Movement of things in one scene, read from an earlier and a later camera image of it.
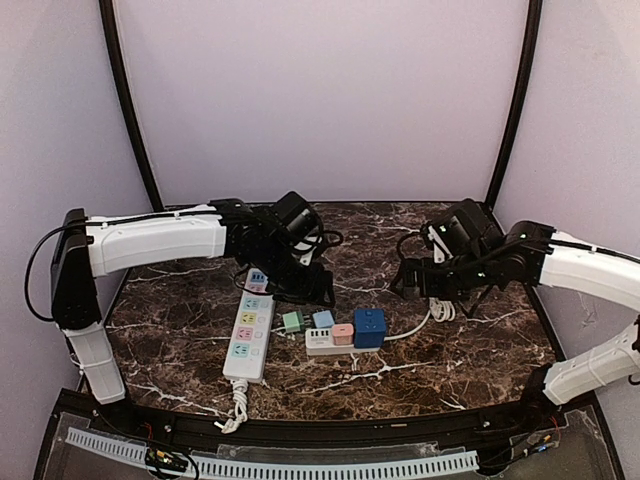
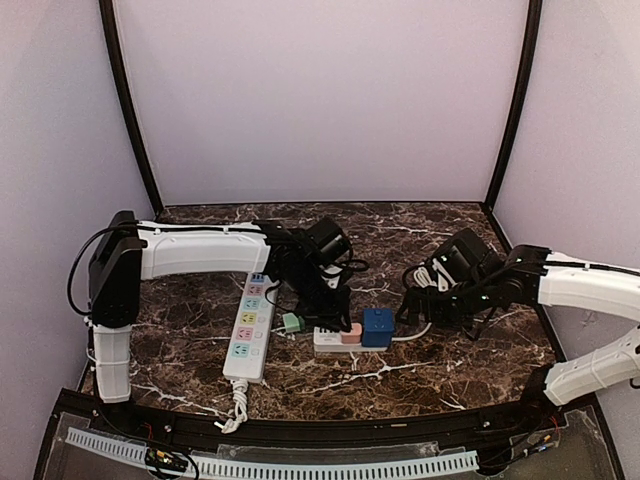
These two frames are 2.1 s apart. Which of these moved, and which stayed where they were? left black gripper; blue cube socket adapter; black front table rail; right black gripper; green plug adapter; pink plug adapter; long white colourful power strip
Moved: left black gripper; blue cube socket adapter; pink plug adapter; right black gripper
Stayed: long white colourful power strip; green plug adapter; black front table rail
